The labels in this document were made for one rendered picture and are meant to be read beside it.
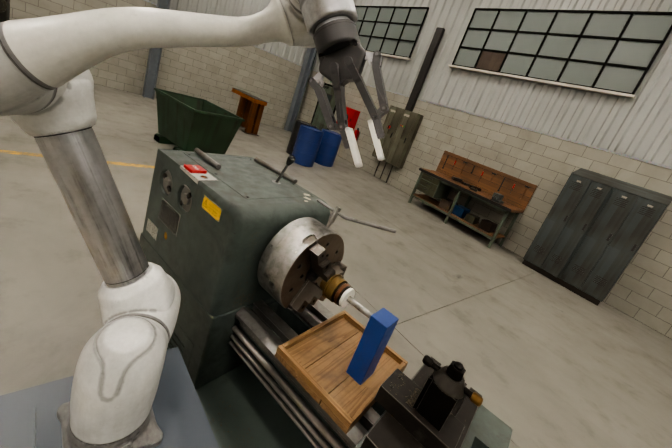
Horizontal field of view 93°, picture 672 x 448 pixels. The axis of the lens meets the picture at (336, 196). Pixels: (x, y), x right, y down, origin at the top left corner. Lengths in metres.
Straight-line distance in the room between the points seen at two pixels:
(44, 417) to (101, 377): 0.27
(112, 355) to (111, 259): 0.22
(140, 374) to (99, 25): 0.64
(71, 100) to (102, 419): 0.63
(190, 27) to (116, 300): 0.64
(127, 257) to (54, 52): 0.48
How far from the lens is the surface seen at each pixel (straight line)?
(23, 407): 1.18
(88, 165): 0.86
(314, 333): 1.22
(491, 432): 1.24
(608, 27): 8.10
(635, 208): 6.76
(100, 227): 0.89
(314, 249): 1.04
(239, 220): 1.02
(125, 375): 0.83
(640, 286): 7.35
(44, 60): 0.66
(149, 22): 0.65
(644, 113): 7.55
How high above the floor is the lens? 1.65
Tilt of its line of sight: 16 degrees down
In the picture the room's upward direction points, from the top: 20 degrees clockwise
